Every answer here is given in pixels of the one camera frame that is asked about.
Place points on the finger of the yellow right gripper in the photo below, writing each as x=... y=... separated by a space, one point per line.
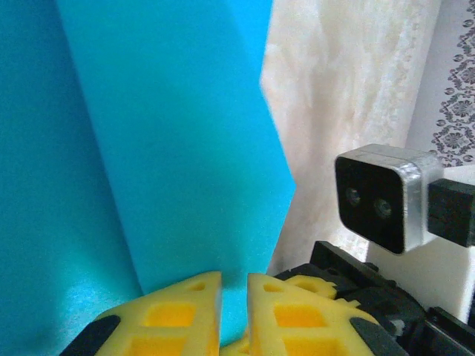
x=315 y=287

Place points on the white right camera bracket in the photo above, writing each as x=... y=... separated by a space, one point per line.
x=426 y=282

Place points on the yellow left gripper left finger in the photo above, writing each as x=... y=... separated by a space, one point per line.
x=208 y=315

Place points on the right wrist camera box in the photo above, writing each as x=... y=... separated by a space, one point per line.
x=371 y=200

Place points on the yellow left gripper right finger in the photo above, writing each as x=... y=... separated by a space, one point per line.
x=259 y=319

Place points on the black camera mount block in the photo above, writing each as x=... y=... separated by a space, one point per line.
x=452 y=211

